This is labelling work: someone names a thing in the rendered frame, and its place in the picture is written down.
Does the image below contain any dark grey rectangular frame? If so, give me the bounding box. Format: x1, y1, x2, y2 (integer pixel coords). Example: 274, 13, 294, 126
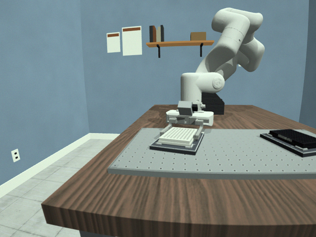
260, 133, 316, 157

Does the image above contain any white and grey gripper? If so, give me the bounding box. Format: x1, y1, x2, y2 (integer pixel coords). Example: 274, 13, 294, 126
160, 110, 214, 141

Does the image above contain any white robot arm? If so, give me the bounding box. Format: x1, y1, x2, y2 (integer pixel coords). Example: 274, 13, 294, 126
178, 8, 265, 116

